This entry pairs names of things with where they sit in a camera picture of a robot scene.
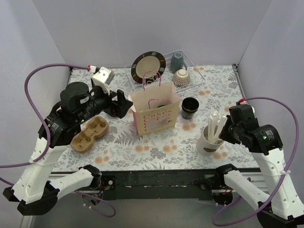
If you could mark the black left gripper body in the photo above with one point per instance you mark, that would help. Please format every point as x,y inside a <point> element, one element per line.
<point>115,104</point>

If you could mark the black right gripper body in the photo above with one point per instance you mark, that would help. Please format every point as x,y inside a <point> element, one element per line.
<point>231,130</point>

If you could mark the brown cardboard cup carrier stack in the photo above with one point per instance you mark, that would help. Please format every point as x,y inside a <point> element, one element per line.
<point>94,129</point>

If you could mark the paper bag pink handles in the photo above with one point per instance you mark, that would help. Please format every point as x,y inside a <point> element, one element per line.
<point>147,118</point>

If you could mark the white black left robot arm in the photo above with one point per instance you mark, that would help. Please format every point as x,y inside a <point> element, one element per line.
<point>34,192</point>

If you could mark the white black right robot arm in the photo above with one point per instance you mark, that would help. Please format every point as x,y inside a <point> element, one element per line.
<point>281,207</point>

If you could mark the white cup with stirrers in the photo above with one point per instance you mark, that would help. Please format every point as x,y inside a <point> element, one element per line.
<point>209,140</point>

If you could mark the dark rimmed plate in rack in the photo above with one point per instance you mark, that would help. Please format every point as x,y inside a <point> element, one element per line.
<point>149,61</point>

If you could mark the patterned ceramic bowl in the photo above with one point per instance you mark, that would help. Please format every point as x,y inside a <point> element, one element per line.
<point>181,77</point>

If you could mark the grey green mug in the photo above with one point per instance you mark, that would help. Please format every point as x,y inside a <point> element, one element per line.
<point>177,62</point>

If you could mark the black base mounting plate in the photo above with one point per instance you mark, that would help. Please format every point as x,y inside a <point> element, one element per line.
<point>156,184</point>

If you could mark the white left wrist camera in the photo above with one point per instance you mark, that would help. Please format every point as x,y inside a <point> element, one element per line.
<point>102,77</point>

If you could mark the aluminium frame rail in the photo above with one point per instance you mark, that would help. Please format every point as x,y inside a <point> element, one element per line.
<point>156,187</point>

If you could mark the white wire dish rack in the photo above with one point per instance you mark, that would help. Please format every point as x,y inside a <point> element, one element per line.
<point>166,73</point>

